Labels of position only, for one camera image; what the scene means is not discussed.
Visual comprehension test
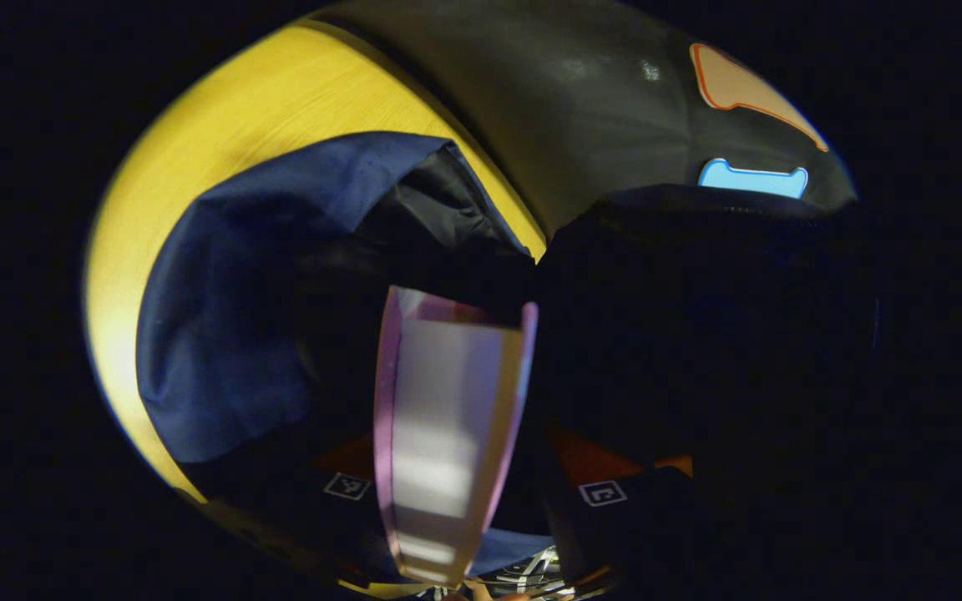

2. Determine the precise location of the blue schoolbag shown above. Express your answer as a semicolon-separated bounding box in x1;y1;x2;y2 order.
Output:
135;131;878;585

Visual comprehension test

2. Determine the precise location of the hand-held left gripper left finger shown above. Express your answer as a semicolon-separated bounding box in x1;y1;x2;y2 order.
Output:
197;434;403;581

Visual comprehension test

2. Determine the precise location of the black backdrop cloth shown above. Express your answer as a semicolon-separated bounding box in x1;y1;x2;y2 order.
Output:
314;0;858;239

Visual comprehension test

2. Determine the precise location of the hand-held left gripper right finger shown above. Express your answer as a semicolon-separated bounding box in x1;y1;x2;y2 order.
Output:
544;426;699;585

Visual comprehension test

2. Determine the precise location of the pink book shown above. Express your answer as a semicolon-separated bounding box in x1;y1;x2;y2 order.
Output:
374;286;539;585

